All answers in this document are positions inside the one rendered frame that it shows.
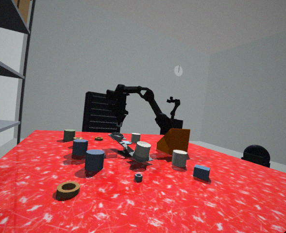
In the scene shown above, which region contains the white cylinder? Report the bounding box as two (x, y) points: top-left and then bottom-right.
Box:
(171, 150), (187, 167)
(131, 133), (140, 143)
(135, 141), (151, 158)

